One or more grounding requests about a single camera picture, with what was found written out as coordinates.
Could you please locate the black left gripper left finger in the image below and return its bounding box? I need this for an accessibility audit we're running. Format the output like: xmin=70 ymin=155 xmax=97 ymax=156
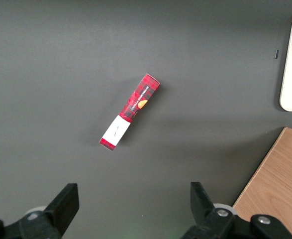
xmin=0 ymin=183 xmax=80 ymax=239

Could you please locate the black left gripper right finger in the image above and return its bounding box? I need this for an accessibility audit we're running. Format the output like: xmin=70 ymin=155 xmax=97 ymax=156
xmin=180 ymin=181 xmax=292 ymax=239

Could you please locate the wooden two-drawer cabinet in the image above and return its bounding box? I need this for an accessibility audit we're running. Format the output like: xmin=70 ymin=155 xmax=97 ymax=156
xmin=232 ymin=126 xmax=292 ymax=239

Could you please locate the red plaid shortbread box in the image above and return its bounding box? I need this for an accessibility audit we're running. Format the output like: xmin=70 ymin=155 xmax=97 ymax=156
xmin=98 ymin=73 xmax=161 ymax=152

